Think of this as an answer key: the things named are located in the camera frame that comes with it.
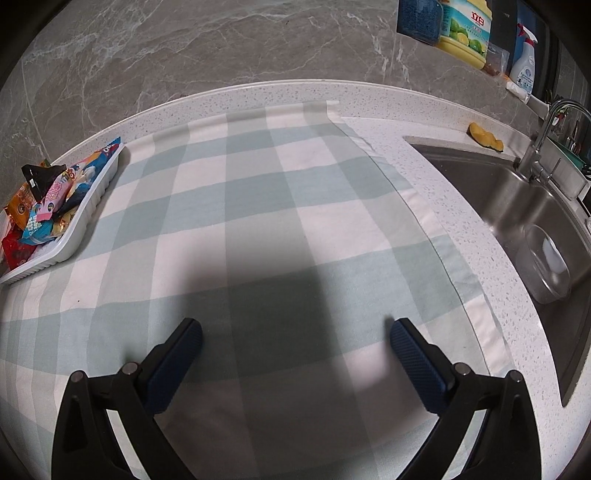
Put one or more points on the black snack packet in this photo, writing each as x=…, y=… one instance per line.
x=41, y=177

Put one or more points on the white spray bottle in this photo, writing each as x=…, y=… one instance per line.
x=524, y=64

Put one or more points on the gold snack packet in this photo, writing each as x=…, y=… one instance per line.
x=64, y=219

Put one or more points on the light blue snack packet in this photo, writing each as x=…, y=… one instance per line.
x=37, y=226

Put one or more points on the yellow detergent bottle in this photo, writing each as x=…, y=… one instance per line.
x=466, y=32

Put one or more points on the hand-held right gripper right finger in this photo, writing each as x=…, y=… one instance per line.
x=418, y=364

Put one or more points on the yellow sponge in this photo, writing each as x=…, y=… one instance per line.
x=485, y=136

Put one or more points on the steel sink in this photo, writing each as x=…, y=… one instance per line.
x=485, y=198

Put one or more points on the steel faucet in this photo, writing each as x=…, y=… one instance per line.
x=531, y=157

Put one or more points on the pink snack packet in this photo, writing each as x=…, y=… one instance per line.
x=53, y=196

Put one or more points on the orange snack packet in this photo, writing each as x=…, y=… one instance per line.
x=21, y=205

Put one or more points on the white folded cloth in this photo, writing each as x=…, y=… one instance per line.
x=518, y=90

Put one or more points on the small clear plastic bag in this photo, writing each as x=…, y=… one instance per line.
x=496, y=60

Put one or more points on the white plastic tray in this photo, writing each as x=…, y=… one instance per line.
x=87, y=217

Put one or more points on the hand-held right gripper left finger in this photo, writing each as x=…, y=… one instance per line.
x=178, y=364

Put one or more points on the green white checked cloth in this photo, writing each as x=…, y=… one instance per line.
x=277, y=230

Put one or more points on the blue sponge pack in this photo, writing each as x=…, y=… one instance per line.
x=420, y=18

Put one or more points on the blue cookie packet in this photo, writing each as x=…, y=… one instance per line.
x=99, y=159

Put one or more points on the red snack packet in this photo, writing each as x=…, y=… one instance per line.
x=18, y=251

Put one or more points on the sink side rack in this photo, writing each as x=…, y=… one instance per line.
x=572, y=175

